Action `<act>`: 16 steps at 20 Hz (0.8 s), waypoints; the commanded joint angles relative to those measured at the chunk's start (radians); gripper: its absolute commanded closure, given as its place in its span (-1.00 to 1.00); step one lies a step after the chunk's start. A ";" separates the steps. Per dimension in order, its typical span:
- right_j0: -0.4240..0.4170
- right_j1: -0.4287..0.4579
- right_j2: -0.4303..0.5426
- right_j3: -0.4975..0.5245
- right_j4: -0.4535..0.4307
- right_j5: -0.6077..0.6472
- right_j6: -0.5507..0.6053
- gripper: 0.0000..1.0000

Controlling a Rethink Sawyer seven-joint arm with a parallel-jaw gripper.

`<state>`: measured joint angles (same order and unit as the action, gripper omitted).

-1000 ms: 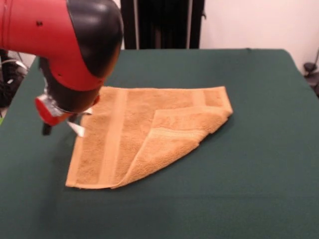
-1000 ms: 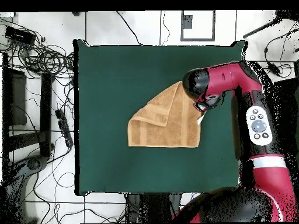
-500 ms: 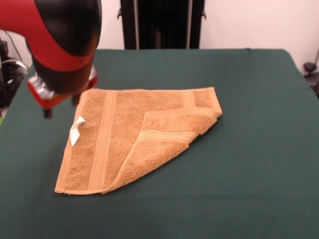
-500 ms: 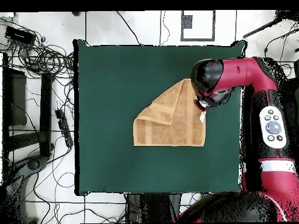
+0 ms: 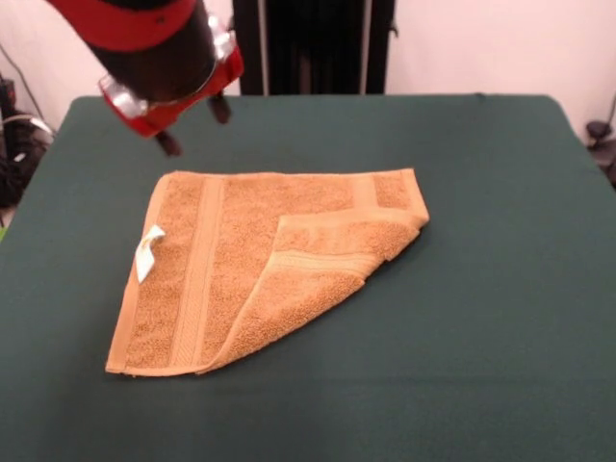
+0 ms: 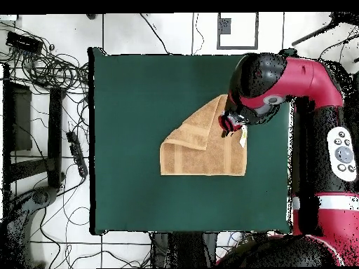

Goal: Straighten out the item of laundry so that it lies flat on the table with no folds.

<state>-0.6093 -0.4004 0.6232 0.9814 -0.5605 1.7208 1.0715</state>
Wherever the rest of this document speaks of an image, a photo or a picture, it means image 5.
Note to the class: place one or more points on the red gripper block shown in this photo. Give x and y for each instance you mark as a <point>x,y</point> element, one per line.
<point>168,118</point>

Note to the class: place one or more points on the orange-tan terry towel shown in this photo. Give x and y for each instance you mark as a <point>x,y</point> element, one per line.
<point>240,269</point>

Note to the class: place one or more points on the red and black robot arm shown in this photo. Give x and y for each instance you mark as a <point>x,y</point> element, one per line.
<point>154,38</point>

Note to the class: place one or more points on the dark green table cloth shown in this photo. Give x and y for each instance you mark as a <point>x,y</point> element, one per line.
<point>433,385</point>

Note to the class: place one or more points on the dark tripod base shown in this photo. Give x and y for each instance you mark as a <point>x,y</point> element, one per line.
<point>597,129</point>

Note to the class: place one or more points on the black robot pedestal stand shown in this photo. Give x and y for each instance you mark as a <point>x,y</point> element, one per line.
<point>313,48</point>

